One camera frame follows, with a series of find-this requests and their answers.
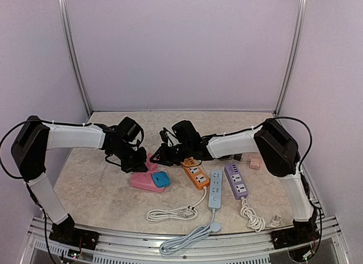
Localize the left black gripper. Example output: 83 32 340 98
111 143 147 173

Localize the blue charger plug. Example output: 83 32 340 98
151 171 171 188

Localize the pink triangular power socket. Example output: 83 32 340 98
130 173 165 193

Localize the orange power strip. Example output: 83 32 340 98
180 157 210 190

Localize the light blue power strip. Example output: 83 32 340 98
208 169 223 211

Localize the dark grey charger plug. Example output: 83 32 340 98
233 153 243 161

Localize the purple power strip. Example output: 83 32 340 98
224 164 248 200

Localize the pale pink charger plug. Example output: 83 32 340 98
246 158 261 170

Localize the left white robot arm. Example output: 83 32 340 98
11 115 148 244

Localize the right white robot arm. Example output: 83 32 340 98
150 117 317 244

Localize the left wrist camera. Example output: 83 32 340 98
116 116 145 146

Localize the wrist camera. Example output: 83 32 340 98
116 116 145 146
159 120 201 146

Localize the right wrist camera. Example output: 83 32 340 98
159 120 201 146

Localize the white cable of orange strip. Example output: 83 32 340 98
146 187 209 223

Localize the light blue cable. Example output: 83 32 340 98
158 208 222 255

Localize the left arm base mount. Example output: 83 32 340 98
49 214 100 250

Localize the white cable of purple strip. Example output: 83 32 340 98
239 197 283 233

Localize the left aluminium corner post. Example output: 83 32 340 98
57 0 93 117

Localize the aluminium corner post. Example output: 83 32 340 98
57 0 93 117
274 0 307 115

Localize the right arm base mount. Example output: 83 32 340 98
271 209 320 249

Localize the aluminium front rail frame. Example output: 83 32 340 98
18 216 351 263

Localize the right aluminium corner post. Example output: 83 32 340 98
274 0 307 115

